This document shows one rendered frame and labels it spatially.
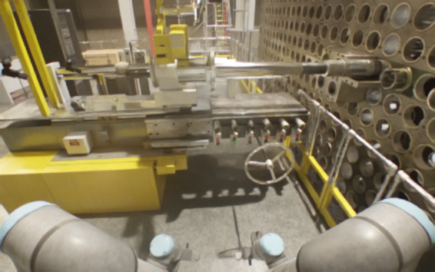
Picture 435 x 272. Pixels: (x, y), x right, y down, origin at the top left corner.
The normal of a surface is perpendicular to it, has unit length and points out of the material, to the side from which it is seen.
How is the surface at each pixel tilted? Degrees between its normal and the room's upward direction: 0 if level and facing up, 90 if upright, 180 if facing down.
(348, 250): 39
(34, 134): 90
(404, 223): 15
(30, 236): 25
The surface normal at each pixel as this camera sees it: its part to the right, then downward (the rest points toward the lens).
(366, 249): -0.31, -0.50
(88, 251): 0.57, -0.58
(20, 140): 0.08, 0.51
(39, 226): -0.04, -0.82
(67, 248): 0.34, -0.57
